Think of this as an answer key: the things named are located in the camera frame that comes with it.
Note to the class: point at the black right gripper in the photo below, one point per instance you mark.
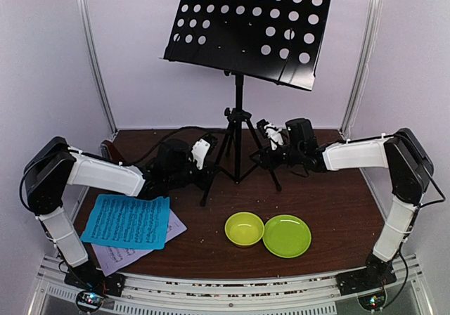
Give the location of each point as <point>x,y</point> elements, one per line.
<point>268,160</point>

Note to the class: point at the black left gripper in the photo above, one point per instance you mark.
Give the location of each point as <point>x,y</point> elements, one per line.
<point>209,166</point>

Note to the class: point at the blue sheet music page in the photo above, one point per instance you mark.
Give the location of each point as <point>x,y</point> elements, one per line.
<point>120,221</point>

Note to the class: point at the black perforated music stand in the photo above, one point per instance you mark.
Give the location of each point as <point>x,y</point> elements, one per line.
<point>277,41</point>

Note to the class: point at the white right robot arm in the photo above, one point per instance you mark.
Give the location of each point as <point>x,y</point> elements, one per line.
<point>401,153</point>

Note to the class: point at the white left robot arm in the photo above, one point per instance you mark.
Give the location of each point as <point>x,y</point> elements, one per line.
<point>58,165</point>

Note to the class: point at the brown wooden metronome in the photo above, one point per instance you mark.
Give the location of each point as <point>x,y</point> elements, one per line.
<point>109,151</point>

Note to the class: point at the lime green bowl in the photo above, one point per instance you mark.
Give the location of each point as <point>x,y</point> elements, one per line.
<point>244,229</point>

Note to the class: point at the lime green plate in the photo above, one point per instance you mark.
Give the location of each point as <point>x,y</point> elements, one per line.
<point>286,236</point>

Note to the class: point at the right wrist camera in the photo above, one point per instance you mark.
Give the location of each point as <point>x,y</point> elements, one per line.
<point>272,133</point>

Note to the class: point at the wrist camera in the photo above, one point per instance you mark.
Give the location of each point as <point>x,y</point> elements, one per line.
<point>272,133</point>
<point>201,148</point>

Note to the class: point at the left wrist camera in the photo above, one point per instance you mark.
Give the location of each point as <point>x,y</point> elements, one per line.
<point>201,148</point>

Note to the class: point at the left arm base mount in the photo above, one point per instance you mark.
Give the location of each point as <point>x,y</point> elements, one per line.
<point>91,298</point>

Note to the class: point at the aluminium front rail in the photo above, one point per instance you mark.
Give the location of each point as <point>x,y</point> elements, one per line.
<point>157,295</point>

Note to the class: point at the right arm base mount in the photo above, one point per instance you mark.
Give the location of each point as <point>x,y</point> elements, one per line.
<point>371,294</point>

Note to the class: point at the left aluminium frame post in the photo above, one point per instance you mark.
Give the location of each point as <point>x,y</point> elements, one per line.
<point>83,7</point>

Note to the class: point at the aluminium frame post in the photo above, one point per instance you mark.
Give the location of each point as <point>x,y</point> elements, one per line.
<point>362,70</point>
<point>83,7</point>

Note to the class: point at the right aluminium frame post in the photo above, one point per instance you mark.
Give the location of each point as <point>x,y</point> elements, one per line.
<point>362,70</point>

